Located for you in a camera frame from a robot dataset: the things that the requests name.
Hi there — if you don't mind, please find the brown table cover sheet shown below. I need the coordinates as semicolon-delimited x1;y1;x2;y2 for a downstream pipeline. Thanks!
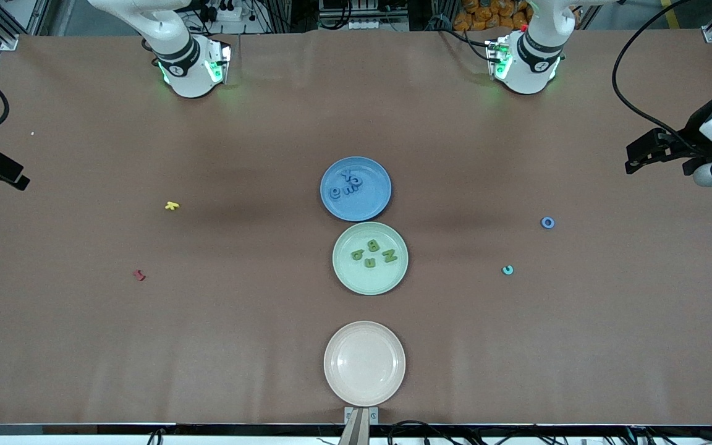
0;28;712;427

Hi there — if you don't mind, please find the blue plate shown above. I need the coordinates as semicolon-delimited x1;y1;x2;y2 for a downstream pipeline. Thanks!
320;156;392;223

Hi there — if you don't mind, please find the white power strip with plugs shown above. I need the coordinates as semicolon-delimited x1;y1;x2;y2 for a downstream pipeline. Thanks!
198;0;245;24

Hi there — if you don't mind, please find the green plate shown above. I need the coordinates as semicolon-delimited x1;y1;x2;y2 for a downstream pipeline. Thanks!
332;221;410;296

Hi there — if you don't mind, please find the bag of orange objects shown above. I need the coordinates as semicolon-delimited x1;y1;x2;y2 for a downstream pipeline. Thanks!
453;0;530;32

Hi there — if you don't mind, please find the metal mount bracket plate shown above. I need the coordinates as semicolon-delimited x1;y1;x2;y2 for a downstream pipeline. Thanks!
344;406;379;426

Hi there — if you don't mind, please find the beige plate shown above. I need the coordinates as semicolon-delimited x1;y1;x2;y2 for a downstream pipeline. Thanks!
323;320;407;408

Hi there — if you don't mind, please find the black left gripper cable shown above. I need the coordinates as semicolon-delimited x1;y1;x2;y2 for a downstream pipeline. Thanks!
611;0;700;152

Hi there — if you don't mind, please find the beige mount post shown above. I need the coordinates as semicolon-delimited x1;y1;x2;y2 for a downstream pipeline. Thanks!
338;409;371;445

